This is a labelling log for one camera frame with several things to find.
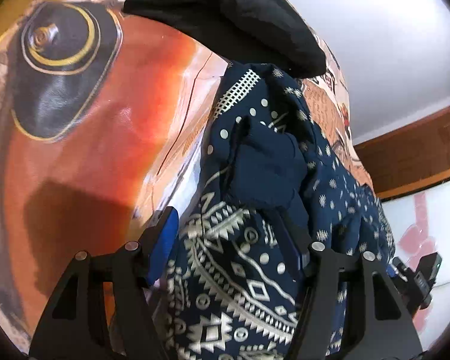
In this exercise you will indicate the printed bed sheet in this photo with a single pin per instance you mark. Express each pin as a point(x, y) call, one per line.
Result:
point(97, 131)

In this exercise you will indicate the wooden wardrobe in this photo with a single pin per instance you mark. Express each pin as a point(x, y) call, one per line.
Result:
point(412, 157)

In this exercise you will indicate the black cloth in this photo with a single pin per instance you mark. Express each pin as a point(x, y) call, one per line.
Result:
point(228, 15)

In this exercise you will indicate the white heart-print sliding door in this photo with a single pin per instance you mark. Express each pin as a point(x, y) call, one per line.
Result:
point(427, 225)

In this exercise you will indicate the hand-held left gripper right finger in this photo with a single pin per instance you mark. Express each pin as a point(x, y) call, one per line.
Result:
point(299, 257)

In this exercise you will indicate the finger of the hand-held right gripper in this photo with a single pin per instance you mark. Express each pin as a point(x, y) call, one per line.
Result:
point(399, 270)

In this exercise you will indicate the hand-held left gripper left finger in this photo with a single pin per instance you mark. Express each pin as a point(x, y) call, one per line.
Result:
point(165, 240)

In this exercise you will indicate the navy patterned zip jacket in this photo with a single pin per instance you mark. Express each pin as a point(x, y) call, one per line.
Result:
point(255, 180)

